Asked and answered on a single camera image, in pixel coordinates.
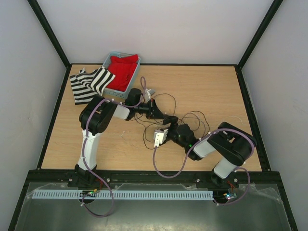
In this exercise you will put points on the black cage frame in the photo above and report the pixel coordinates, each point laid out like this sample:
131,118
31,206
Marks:
266,175

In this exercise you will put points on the black white striped cloth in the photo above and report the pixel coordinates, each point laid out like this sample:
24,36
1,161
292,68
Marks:
87,85

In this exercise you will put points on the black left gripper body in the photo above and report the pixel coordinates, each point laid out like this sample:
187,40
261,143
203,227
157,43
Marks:
149,114

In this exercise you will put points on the red cloth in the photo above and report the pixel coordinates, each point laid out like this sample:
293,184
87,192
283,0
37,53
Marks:
123,69

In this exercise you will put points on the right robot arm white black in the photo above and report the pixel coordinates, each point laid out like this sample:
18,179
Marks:
234,145

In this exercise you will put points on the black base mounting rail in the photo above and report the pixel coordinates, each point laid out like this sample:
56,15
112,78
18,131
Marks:
201,179

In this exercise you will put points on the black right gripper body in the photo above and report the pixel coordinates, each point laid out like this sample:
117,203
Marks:
172,134

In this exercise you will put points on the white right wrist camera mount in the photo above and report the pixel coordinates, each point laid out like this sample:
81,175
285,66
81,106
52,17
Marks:
160,137

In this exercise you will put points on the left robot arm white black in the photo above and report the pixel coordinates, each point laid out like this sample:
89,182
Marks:
95,119

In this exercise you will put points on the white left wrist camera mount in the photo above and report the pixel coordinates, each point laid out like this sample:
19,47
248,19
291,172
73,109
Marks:
148,94

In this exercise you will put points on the light blue slotted cable duct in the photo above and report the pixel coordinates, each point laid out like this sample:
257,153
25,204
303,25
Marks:
123,195

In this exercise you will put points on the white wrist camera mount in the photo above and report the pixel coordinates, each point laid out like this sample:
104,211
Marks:
160,137
148,94

